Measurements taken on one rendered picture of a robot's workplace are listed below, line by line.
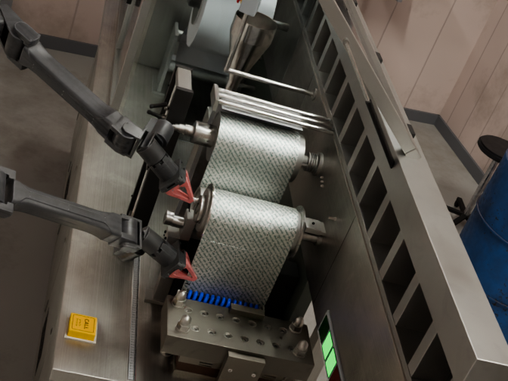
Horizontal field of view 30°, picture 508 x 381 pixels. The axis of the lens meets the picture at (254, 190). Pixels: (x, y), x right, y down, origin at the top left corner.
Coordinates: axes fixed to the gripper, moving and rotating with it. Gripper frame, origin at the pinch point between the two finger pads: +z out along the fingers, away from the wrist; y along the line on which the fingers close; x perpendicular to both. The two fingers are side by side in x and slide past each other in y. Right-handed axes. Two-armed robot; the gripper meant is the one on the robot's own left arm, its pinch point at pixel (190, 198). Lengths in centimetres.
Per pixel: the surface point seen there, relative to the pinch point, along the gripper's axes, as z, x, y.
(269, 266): 26.2, 7.4, 7.0
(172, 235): 7.0, -10.7, -0.4
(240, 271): 22.7, 0.2, 7.0
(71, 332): 4.9, -40.8, 20.5
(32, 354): 56, -113, -70
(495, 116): 229, 83, -334
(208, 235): 8.1, 0.0, 7.7
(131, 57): -12, -16, -94
